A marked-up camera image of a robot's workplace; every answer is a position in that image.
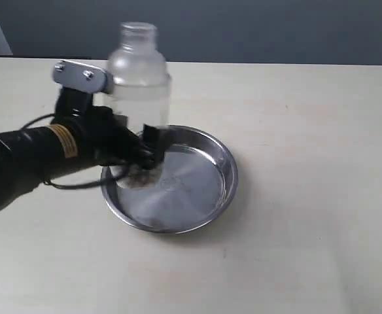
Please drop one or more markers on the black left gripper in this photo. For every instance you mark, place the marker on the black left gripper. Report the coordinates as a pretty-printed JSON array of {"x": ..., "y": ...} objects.
[{"x": 102, "y": 139}]

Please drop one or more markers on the silver wrist camera on left gripper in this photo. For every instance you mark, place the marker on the silver wrist camera on left gripper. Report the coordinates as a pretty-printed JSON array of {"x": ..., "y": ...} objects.
[{"x": 83, "y": 77}]

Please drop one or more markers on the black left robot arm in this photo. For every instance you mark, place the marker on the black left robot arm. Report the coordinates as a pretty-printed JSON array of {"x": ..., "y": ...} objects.
[{"x": 33, "y": 156}]

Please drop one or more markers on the clear plastic shaker bottle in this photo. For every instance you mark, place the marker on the clear plastic shaker bottle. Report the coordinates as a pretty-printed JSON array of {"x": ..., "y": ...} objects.
[{"x": 142, "y": 88}]

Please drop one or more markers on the round stainless steel plate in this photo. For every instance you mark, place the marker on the round stainless steel plate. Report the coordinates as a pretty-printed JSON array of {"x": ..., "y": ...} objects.
[{"x": 197, "y": 184}]

